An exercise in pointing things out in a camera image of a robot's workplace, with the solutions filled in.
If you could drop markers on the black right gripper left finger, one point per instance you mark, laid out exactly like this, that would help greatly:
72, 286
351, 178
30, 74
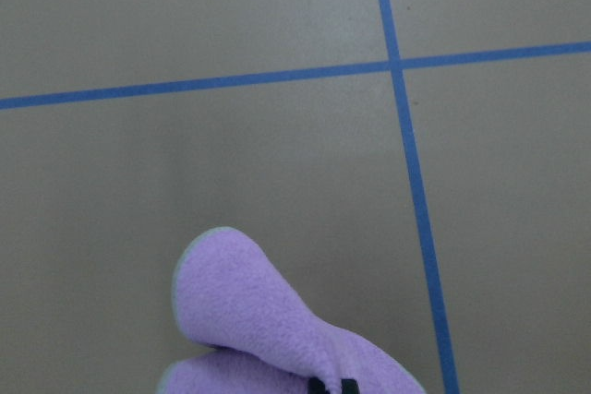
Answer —
316, 386

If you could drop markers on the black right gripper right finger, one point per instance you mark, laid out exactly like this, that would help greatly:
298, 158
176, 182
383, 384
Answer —
349, 386

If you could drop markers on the purple microfiber cloth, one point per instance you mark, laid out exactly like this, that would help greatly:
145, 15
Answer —
227, 295

